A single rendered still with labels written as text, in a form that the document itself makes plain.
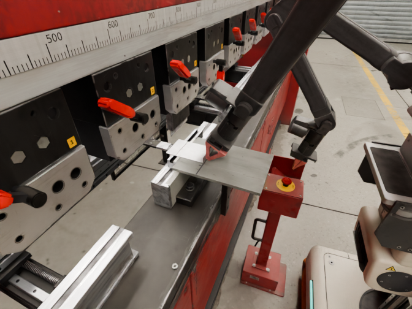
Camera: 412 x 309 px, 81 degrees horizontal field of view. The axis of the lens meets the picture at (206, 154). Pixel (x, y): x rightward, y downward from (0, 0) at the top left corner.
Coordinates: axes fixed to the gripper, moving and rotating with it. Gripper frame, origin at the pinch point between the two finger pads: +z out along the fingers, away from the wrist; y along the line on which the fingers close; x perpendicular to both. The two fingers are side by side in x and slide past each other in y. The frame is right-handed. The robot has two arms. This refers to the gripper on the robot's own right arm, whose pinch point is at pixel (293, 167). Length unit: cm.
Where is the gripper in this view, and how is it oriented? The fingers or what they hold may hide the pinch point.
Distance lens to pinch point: 107.9
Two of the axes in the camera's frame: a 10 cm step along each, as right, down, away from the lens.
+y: -9.2, -3.9, 1.0
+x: -3.2, 5.6, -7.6
